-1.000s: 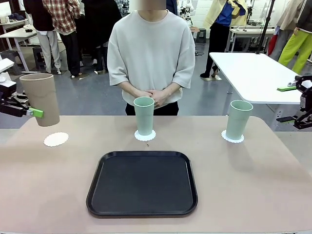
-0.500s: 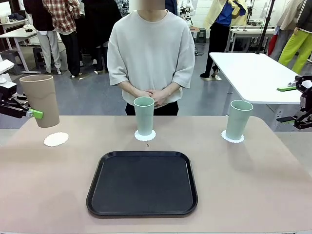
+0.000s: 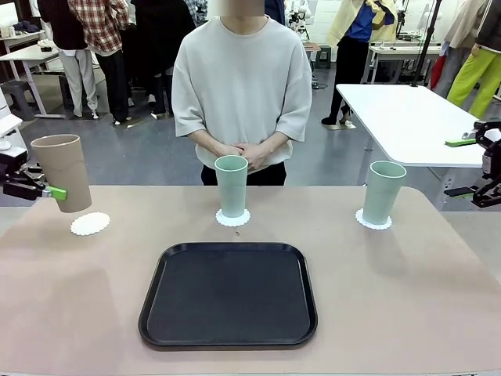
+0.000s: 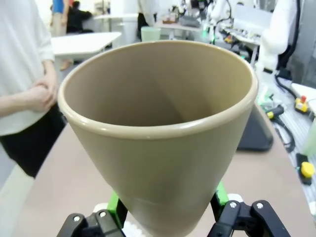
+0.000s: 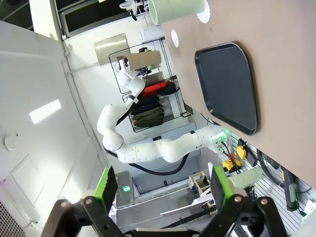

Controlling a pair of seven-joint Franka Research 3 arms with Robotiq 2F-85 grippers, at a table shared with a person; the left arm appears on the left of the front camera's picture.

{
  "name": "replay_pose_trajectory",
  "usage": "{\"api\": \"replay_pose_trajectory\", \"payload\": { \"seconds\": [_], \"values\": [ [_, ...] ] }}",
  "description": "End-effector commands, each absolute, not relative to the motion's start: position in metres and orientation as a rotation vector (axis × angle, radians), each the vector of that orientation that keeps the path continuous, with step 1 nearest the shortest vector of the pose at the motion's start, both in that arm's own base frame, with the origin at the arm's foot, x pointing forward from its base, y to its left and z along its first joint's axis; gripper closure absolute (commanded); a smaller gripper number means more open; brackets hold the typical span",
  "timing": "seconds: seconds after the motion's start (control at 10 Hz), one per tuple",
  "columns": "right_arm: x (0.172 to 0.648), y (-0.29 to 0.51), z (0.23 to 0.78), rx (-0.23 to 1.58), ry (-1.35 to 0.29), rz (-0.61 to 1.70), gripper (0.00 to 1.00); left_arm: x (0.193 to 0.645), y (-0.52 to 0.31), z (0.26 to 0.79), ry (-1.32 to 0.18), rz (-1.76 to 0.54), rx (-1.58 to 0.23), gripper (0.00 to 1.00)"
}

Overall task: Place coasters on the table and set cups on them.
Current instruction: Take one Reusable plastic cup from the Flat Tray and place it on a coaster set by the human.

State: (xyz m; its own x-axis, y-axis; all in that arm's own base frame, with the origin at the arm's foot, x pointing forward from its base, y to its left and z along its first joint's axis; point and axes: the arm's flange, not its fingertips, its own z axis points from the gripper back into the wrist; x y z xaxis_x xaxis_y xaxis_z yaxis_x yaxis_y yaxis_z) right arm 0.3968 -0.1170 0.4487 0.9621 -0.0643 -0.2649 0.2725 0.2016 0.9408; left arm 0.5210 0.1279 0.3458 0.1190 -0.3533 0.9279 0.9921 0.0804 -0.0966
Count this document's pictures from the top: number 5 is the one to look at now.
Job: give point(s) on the green exit sign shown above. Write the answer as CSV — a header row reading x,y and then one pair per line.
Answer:
x,y
126,188

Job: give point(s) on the black plastic tray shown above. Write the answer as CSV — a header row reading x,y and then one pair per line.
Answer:
x,y
227,86

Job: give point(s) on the stack of dark folded bags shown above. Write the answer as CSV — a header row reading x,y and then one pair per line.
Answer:
x,y
148,116

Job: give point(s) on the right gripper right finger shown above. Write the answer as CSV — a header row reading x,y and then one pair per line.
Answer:
x,y
217,190

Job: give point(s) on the rectangular ceiling light panel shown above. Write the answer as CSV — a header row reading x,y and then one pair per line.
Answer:
x,y
45,111

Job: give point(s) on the white scalloped paper coaster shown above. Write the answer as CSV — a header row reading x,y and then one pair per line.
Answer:
x,y
206,16
175,38

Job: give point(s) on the pale mint green cup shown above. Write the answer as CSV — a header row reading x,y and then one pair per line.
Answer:
x,y
177,10

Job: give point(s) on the wooden crate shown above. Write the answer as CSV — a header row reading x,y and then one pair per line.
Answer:
x,y
197,182

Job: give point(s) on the perforated metal grille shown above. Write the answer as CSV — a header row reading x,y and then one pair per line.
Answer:
x,y
10,219

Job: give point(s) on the sage green cup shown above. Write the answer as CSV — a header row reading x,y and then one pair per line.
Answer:
x,y
244,179

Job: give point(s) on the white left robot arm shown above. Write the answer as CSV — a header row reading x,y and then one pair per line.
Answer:
x,y
138,150

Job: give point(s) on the yellow emergency stop box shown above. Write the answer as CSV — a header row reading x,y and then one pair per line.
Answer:
x,y
229,165
242,151

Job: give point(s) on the white wall conduit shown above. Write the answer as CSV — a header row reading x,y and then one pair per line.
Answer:
x,y
74,89

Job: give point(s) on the steel wall plate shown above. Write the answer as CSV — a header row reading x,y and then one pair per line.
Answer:
x,y
111,47

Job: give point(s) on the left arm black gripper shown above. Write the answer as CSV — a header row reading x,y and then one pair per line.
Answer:
x,y
143,70

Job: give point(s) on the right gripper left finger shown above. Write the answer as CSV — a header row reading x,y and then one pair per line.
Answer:
x,y
109,190

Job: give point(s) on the white smoke detector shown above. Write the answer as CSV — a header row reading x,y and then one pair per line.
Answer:
x,y
10,142

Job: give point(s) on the red bag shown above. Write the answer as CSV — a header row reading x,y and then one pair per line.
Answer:
x,y
153,89

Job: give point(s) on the black bag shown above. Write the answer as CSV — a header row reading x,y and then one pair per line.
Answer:
x,y
168,89

